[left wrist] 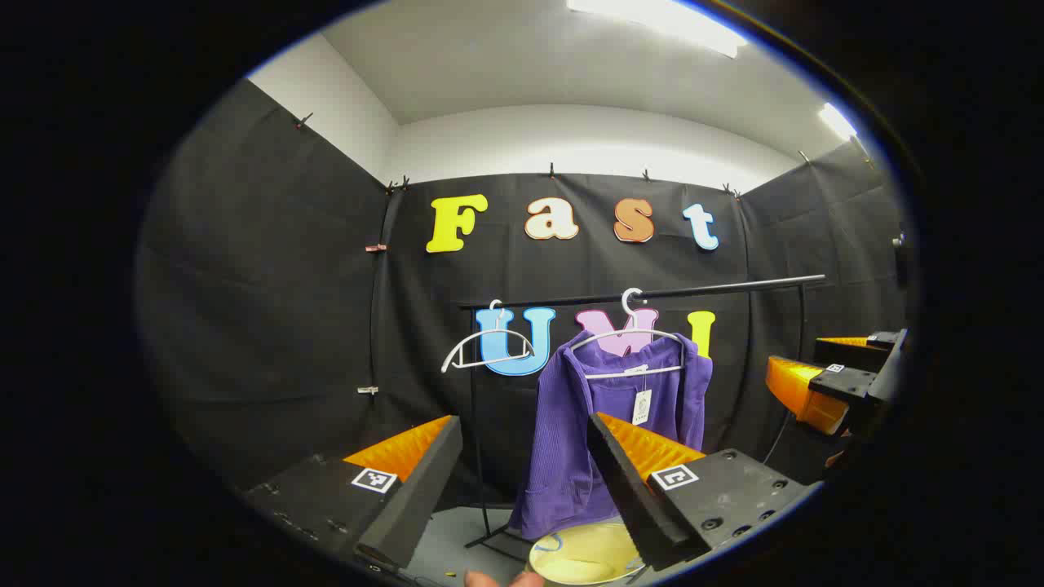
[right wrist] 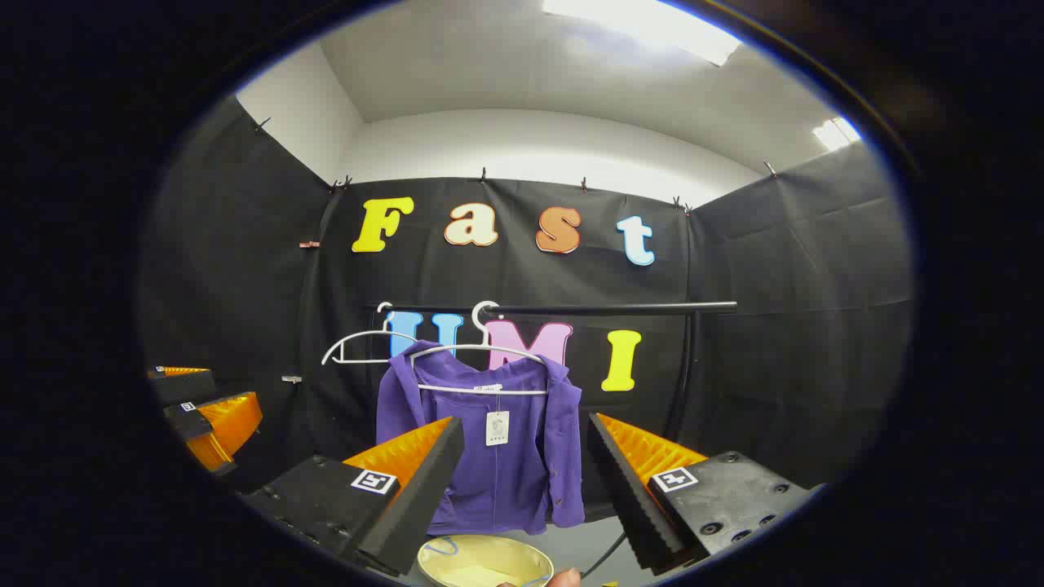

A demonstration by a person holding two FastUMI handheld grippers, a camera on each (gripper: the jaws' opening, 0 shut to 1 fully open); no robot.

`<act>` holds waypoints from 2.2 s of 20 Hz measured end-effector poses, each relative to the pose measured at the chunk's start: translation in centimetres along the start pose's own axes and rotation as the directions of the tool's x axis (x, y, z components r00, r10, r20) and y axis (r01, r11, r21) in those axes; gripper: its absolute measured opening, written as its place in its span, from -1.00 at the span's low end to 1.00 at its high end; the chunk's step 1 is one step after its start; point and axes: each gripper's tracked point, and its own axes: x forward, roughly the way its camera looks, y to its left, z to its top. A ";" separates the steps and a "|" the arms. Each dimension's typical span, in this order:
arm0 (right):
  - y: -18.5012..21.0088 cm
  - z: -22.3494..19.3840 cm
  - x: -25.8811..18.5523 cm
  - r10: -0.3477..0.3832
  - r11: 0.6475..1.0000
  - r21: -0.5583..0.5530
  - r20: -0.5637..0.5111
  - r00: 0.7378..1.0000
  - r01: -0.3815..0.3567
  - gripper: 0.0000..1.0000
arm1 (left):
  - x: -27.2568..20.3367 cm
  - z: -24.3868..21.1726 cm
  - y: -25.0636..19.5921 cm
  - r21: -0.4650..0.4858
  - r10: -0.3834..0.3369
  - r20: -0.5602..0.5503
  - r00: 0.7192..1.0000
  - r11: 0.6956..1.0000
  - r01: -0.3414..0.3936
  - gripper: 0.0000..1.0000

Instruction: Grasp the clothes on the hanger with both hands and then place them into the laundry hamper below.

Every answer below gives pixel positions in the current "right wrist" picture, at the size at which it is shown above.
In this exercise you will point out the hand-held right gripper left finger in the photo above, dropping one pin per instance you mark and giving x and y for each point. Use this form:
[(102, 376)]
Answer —
[(424, 497)]

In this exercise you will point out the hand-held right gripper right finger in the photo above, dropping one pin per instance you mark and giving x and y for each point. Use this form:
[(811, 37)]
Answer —
[(624, 497)]

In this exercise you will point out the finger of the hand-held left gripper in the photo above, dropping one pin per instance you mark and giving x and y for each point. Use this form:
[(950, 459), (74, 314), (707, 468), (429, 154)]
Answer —
[(188, 385), (189, 420)]

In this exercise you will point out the cream round laundry hamper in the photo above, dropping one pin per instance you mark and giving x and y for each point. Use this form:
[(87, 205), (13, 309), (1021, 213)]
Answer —
[(489, 554)]

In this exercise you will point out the purple knit garment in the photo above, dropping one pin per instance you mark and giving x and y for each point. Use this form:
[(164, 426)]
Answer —
[(522, 481)]

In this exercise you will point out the large white clothes hanger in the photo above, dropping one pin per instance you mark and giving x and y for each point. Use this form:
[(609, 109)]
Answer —
[(481, 349)]

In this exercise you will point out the small white clothes hanger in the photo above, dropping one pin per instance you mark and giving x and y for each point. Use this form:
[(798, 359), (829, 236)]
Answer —
[(359, 335)]

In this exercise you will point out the black backdrop cloth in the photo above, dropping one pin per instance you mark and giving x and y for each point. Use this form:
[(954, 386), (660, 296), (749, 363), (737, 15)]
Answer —
[(245, 310)]

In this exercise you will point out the row of black backdrop clips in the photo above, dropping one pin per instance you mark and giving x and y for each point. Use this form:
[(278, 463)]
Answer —
[(483, 174)]

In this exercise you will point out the small ceiling light panel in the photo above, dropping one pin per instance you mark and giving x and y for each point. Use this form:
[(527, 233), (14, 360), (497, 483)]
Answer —
[(833, 134)]

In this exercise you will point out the long ceiling light panel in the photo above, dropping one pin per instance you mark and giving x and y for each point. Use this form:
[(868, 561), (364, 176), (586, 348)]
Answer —
[(644, 24)]

